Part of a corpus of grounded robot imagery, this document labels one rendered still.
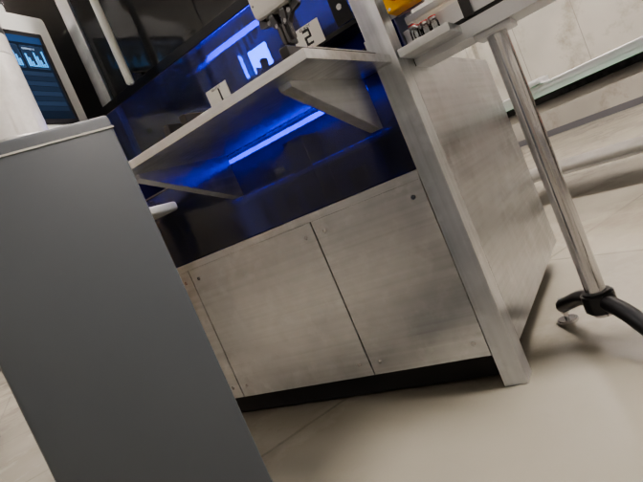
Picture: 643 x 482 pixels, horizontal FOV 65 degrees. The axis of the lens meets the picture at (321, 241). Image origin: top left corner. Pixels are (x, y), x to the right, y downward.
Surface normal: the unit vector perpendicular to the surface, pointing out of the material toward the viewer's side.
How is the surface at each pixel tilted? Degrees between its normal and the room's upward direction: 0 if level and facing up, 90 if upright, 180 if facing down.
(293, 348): 90
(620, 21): 90
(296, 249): 90
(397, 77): 90
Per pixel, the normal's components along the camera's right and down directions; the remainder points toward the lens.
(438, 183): -0.48, 0.28
